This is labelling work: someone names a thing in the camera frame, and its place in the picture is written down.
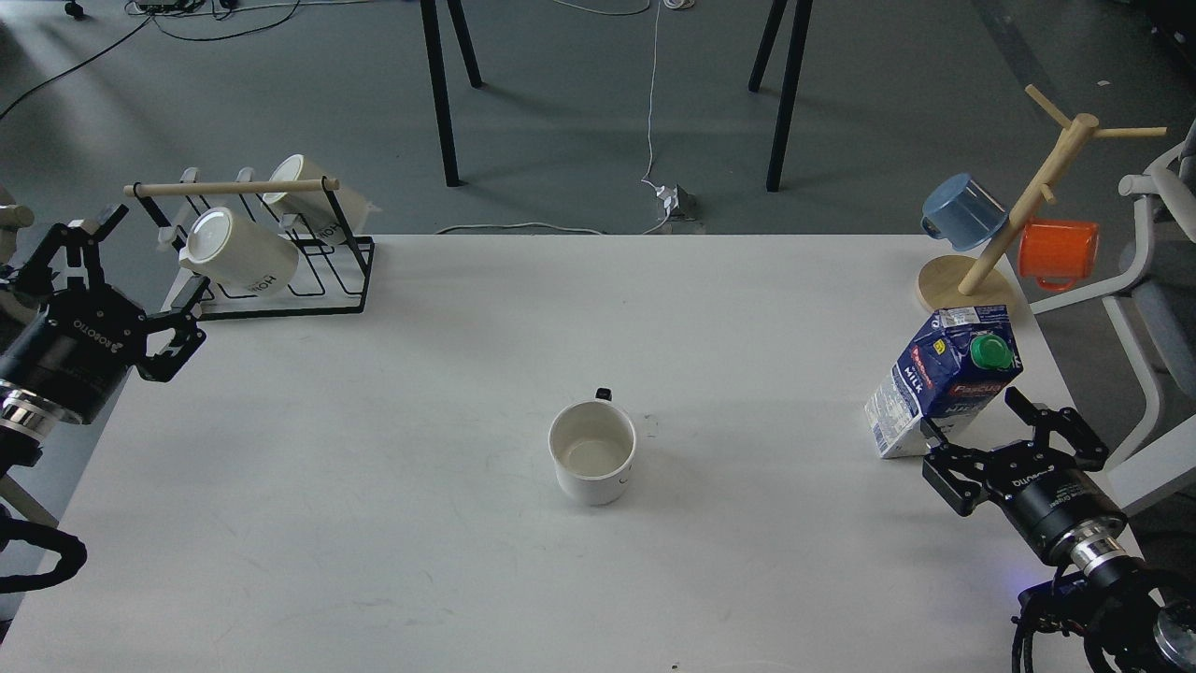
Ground black table legs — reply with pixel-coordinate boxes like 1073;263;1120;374
417;1;484;188
748;1;813;192

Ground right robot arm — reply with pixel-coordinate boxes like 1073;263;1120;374
921;388;1192;672

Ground white mug rear on rack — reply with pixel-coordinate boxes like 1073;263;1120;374
262;153;377;246

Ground blue mug on tree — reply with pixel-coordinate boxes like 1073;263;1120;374
921;172;1009;251

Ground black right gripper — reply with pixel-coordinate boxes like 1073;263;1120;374
921;386;1127;567

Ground orange mug on tree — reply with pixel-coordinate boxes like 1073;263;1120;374
1015;218;1102;293

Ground white chair right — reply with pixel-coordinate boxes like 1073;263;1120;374
1031;129;1195;514

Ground white smiley face mug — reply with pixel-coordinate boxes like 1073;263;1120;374
548;387;639;507

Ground blue white milk carton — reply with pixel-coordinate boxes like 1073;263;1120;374
864;304;1023;459

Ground white cable on floor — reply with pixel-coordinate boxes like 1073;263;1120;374
434;0;697;235

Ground power adapter on floor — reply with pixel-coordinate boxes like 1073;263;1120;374
655;186;700;222

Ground black cables on floor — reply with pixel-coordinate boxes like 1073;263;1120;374
0;0;303;94

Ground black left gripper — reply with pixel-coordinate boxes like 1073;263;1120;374
1;204;210;424

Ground black wire mug rack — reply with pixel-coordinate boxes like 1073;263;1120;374
123;169;377;322

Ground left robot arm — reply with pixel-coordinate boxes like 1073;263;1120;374
1;204;206;594

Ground white mug front on rack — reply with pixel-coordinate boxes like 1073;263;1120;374
177;208;300;295

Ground black table legs right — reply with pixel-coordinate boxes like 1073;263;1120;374
748;1;813;192

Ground wooden mug tree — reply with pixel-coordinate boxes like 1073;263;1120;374
916;84;1168;312

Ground white mug on rack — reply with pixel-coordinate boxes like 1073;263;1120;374
262;153;377;246
177;208;300;295

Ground black table legs left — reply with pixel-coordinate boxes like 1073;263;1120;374
417;1;484;188

